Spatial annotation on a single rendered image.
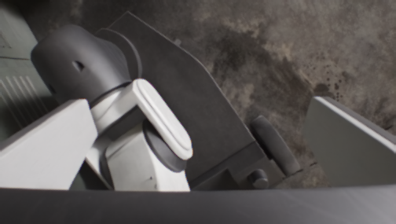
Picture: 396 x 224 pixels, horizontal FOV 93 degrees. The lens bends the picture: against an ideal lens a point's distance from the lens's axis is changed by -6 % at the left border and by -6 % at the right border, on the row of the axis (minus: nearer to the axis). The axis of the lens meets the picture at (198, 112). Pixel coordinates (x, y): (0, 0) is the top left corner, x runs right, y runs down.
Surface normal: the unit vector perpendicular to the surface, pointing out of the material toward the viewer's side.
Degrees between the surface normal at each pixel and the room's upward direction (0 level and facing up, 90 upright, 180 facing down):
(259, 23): 0
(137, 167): 35
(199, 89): 0
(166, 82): 0
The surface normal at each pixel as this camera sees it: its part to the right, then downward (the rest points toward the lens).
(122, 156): -0.37, -0.31
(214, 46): -0.05, 0.18
